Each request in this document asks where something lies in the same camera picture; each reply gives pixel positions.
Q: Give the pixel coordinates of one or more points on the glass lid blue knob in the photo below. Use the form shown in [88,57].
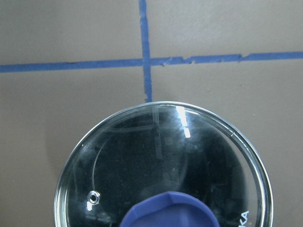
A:
[164,164]

